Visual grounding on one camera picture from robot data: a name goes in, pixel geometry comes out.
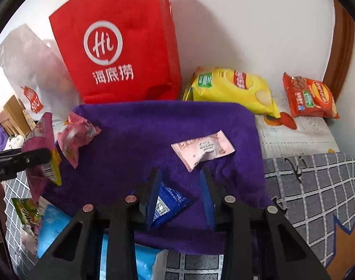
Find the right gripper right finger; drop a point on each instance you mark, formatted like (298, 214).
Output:
(260, 243)

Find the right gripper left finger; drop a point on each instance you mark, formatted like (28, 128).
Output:
(135, 208)

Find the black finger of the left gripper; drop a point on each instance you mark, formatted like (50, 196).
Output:
(17, 160)

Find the magenta snack bag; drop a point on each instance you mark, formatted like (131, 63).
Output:
(39, 176)

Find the green snack packet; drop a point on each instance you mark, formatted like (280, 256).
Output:
(27, 211)

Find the pink candy packet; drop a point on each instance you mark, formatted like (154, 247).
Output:
(77, 133)

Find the blue cookie packet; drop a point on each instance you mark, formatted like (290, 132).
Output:
(169, 203)

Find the blue tissue pack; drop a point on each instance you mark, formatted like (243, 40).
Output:
(77, 248)

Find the wooden chair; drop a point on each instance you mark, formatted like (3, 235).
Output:
(12, 118)

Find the grey checked bedsheet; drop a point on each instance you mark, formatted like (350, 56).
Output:
(316, 191)

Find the white plastic Miniso bag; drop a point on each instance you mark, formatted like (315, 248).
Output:
(38, 76)

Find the light pink snack packet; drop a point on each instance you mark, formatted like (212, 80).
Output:
(205, 148)

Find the purple towel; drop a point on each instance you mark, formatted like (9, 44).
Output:
(138, 136)

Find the red chips bag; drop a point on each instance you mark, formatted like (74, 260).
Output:
(308, 97)

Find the red paper shopping bag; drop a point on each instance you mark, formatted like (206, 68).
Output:
(119, 50)

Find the yellow chips bag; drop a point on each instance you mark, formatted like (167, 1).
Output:
(209, 84)

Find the brown wooden door frame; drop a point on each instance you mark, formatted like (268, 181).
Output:
(341, 50)

